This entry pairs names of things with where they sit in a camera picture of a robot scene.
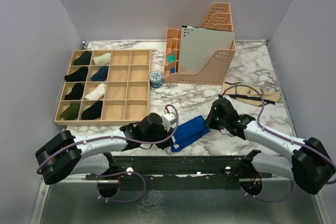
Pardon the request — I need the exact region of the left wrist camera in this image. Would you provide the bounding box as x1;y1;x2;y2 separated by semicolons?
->
161;112;177;131

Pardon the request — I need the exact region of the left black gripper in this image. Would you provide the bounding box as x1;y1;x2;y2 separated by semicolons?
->
143;123;174;151

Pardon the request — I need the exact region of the blue patterned round tin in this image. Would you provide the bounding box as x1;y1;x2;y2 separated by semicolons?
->
150;71;163;89

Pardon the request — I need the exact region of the dark green rolled sock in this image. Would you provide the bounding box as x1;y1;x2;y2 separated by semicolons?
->
60;102;80;120

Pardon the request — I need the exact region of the wooden compartment tray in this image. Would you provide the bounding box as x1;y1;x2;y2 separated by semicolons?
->
54;49;151;126

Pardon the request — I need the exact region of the grey white folder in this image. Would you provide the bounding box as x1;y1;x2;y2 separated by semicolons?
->
178;26;235;73

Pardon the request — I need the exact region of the beige underwear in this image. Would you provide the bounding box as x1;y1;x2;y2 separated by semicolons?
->
226;86;280;106

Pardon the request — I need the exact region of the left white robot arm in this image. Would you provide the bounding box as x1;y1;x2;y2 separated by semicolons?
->
35;112;179;185

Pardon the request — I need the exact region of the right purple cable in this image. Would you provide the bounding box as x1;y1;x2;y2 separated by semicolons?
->
220;84;336;203

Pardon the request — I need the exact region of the black rolled sock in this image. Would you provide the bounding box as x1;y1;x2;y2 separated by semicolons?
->
64;83;85;100
81;100;103;120
73;51;92;66
64;67;89;82

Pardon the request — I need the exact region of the peach file organizer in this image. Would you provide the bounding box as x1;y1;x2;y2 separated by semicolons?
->
163;2;236;86

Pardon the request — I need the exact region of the black rolled sock top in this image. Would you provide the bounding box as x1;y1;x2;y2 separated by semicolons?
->
73;51;92;66

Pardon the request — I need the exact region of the navy rolled sock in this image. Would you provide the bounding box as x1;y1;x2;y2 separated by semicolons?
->
90;66;109;81

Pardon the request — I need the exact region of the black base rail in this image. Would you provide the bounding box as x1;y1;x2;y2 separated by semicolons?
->
86;156;258;191

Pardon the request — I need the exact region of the black rolled sock bottom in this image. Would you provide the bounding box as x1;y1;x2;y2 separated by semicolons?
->
81;100;103;120

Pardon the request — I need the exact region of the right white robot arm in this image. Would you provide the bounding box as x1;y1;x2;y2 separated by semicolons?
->
205;97;335;195

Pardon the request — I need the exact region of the blue boxer underwear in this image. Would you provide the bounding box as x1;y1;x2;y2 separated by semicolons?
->
171;115;210;153

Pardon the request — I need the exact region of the white rolled sock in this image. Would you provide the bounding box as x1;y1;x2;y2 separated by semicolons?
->
85;83;106;100

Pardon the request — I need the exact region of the pale green rolled sock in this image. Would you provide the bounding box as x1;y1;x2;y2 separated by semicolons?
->
93;52;111;65

